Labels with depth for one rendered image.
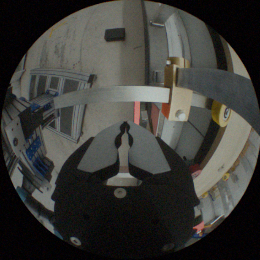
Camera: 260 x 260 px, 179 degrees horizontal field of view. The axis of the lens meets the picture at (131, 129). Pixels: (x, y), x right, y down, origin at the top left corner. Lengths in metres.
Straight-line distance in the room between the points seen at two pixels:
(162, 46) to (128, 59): 0.72
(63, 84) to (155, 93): 0.95
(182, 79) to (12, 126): 0.47
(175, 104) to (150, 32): 0.30
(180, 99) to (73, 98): 0.21
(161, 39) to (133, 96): 0.28
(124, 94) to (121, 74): 0.86
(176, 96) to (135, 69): 0.88
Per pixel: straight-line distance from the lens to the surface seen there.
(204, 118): 0.41
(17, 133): 0.41
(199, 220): 0.26
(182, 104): 0.19
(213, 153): 0.34
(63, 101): 0.23
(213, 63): 0.41
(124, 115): 1.11
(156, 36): 0.39
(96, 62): 1.11
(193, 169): 0.35
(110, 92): 0.17
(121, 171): 0.31
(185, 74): 0.15
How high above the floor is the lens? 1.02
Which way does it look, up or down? 59 degrees down
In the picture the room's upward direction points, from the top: 178 degrees clockwise
